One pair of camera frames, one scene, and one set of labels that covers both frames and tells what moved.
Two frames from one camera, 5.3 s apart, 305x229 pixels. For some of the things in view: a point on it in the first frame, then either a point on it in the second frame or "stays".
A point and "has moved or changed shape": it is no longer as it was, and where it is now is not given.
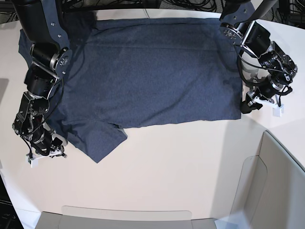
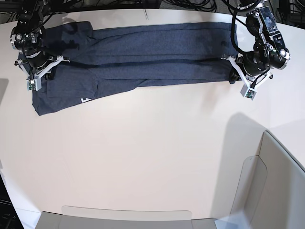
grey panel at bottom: (79, 217) stays
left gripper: (43, 142) → (38, 59)
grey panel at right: (271, 189) stays
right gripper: (266, 89) → (254, 63)
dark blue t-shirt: (137, 71) has moved or changed shape
